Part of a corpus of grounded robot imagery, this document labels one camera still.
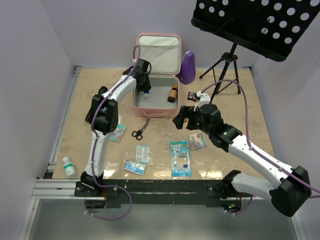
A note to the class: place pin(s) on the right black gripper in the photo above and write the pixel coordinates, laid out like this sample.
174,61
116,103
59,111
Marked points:
185,112

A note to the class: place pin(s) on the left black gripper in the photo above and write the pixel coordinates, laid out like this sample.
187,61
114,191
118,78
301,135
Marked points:
147,86

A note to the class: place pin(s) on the brown medicine bottle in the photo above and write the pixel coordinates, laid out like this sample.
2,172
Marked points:
172,94

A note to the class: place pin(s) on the large blue packet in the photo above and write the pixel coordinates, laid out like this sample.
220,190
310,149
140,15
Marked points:
180,159

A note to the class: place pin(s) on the pink medicine kit case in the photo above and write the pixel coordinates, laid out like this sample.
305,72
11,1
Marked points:
164,52

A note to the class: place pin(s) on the white green bottle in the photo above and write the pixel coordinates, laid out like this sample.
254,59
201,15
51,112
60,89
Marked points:
69,168

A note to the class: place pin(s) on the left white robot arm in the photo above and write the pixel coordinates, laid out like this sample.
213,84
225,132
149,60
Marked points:
103,116

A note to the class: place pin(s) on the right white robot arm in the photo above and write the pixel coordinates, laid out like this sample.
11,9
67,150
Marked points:
283,185

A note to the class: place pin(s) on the owl pattern block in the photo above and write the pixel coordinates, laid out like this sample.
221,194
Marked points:
192,96

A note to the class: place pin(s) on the bandage packet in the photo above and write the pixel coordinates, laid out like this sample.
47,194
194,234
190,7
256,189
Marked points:
196,141

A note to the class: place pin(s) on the purple metronome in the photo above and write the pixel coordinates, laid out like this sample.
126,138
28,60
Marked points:
187,71

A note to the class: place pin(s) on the teal blister pack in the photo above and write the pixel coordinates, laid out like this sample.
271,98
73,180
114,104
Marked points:
143,154

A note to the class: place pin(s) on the teal topped zip bag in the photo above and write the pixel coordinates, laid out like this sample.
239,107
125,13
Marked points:
118,133

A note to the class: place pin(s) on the blue white sachet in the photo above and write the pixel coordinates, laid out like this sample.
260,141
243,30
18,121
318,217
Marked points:
135,167

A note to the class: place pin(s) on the black music stand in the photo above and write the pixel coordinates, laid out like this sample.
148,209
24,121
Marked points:
270,28

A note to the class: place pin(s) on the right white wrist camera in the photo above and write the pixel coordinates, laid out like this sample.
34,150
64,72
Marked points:
202,98

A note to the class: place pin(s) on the black handled scissors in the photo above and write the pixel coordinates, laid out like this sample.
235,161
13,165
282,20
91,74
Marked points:
138,135

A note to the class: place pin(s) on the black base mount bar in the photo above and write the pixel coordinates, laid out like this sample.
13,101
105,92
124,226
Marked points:
157,192

